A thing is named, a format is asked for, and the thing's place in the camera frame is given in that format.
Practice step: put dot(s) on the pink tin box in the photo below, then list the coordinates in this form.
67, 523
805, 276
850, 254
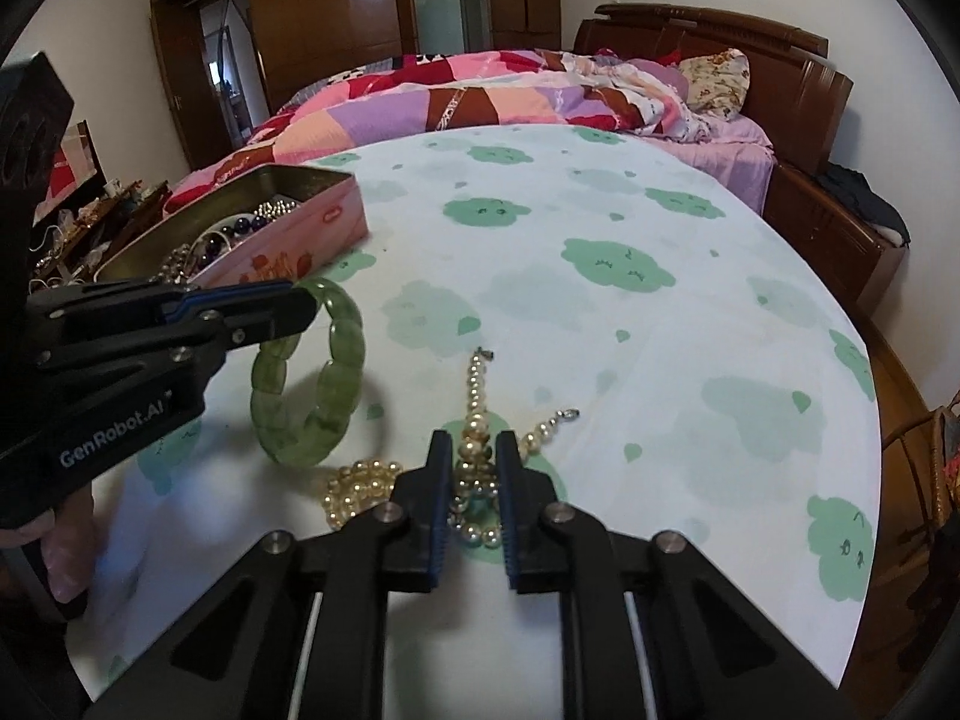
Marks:
315, 229

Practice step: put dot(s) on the wooden wardrobe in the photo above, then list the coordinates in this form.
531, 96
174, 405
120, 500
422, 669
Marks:
337, 30

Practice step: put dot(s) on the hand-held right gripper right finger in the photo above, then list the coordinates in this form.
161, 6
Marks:
504, 517

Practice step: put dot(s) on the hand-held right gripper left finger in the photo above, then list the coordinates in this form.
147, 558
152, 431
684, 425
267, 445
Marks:
442, 517

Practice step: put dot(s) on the wooden bed headboard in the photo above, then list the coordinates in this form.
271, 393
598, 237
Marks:
787, 82

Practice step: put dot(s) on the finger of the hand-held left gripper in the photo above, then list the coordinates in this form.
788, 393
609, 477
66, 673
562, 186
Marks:
270, 319
232, 292

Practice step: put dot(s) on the person's left hand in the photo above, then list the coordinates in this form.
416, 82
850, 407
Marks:
71, 547

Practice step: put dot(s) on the patchwork quilt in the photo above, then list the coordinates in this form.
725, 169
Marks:
480, 97

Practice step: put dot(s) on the wicker chair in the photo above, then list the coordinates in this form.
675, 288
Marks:
926, 480

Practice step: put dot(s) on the wooden nightstand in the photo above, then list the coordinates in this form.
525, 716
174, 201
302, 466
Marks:
825, 247

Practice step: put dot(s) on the red white board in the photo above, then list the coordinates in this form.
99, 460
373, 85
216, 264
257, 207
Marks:
75, 165

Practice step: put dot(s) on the cluttered wooden desk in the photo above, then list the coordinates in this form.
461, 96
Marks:
112, 217

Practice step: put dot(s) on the floral pillow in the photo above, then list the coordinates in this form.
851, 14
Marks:
716, 82

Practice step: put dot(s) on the dark clothing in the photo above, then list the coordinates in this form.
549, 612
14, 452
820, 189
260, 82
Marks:
862, 199

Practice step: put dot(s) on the white green cloud tablecloth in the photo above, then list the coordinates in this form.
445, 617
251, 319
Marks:
637, 360

